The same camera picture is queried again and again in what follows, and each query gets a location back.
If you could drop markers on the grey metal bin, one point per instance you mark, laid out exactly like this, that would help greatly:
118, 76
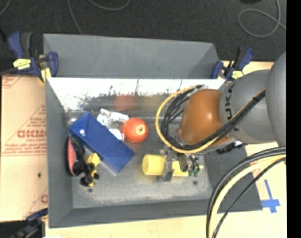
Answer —
140, 187

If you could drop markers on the red apple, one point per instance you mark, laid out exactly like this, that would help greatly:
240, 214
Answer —
135, 130

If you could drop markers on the blue flat box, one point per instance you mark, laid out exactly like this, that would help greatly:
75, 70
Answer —
103, 142

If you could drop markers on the crumpled silver and white packet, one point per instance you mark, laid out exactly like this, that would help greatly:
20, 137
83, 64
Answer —
110, 120

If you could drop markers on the yellow toy vehicle black wheels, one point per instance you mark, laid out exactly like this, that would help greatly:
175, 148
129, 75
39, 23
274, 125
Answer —
92, 162

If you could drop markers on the red and black round disc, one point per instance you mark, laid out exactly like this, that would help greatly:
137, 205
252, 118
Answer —
70, 157

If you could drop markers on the brown cardboard board red print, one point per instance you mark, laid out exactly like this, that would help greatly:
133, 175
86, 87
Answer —
21, 172

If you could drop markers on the black cylinder on white bracket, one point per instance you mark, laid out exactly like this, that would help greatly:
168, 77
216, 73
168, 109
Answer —
226, 148

